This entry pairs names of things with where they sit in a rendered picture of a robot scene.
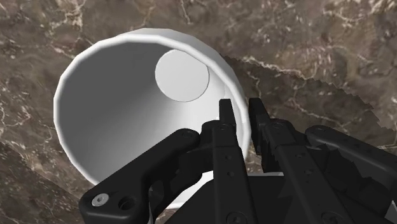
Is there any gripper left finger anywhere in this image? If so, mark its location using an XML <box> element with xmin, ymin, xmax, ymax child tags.
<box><xmin>78</xmin><ymin>98</ymin><xmax>258</xmax><ymax>224</ymax></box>

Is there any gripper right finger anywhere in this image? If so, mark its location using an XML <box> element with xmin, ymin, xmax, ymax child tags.
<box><xmin>247</xmin><ymin>97</ymin><xmax>397</xmax><ymax>224</ymax></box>

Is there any white cup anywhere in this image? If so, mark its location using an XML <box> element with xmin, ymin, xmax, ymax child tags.
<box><xmin>53</xmin><ymin>27</ymin><xmax>251</xmax><ymax>209</ymax></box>

